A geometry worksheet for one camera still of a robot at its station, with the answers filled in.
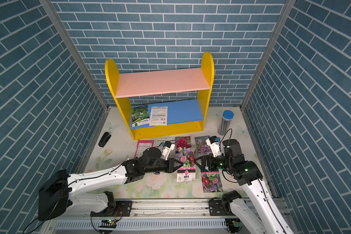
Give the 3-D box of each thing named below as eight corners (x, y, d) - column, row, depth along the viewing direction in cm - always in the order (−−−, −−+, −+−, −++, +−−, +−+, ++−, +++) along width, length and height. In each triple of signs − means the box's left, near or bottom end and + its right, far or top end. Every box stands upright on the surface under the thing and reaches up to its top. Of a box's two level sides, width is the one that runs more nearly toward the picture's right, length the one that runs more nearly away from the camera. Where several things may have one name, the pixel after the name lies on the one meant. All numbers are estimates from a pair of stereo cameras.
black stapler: (99, 146, 99) (97, 143, 96) (107, 134, 106) (105, 131, 103) (104, 147, 99) (101, 144, 96) (111, 135, 106) (109, 132, 103)
